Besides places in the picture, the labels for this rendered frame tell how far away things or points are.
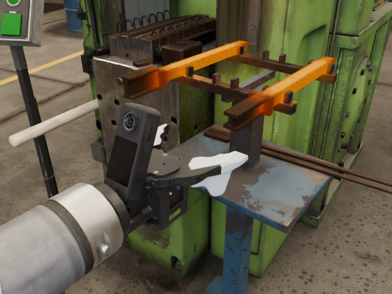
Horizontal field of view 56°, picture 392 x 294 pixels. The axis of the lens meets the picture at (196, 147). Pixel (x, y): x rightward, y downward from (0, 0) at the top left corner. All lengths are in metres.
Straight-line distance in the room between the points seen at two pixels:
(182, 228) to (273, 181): 0.64
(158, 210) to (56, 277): 0.15
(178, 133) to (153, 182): 0.77
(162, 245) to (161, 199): 1.16
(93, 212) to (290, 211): 0.53
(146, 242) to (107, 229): 1.28
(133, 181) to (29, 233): 0.12
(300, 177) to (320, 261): 0.93
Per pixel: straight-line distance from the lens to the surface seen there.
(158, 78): 0.80
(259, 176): 0.94
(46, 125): 1.58
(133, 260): 1.78
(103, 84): 1.38
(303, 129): 1.67
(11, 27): 1.53
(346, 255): 1.92
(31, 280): 0.38
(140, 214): 0.48
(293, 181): 0.94
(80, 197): 0.41
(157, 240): 1.64
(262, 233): 1.53
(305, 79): 0.81
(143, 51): 1.28
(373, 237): 2.06
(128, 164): 0.44
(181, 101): 1.18
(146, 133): 0.43
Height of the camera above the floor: 1.30
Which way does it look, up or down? 30 degrees down
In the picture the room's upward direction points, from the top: straight up
